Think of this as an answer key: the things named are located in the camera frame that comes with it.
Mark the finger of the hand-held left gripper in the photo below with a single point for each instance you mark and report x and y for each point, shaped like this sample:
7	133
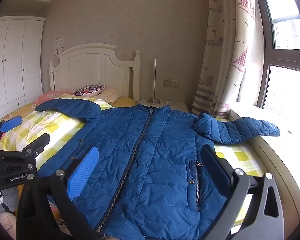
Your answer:
11	124
38	142

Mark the white desk lamp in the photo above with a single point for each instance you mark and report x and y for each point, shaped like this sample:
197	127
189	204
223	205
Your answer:
154	80

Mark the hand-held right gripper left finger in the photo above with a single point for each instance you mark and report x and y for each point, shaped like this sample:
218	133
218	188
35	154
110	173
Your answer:
83	171

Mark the white nightstand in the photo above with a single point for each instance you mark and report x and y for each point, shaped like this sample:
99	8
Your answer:
176	106

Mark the yellow checked quilt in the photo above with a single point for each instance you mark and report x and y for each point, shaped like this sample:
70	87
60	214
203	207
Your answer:
62	126

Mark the white window sill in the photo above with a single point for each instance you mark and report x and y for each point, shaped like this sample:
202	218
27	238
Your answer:
290	160

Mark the blue quilted puffer jacket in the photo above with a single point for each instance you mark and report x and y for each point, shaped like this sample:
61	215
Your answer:
150	155

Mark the white wall notice paper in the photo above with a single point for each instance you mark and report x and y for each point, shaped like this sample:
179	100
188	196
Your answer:
58	42

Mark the floral patterned cushion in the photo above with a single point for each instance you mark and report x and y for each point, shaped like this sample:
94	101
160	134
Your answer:
88	90

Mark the beige wall outlet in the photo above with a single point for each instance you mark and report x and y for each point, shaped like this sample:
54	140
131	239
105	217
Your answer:
170	83

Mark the yellow pillow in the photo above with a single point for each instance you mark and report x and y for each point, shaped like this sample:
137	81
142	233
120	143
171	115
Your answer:
126	102

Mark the sailboat print curtain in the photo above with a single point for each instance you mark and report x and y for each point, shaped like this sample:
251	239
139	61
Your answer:
227	55

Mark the beige pillow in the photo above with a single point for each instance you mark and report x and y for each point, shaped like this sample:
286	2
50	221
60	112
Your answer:
110	95

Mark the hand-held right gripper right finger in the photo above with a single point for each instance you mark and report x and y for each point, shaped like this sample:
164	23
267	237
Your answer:
216	170

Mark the orange printed bed sheet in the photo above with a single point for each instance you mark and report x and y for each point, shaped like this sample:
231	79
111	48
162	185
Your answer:
17	108

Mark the white wardrobe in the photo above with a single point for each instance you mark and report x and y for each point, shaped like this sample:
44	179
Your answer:
13	62

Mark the white headboard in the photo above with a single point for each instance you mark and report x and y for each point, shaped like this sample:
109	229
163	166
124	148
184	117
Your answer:
90	65

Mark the grey framed window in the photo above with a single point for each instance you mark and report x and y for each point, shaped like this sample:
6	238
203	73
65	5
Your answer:
285	55

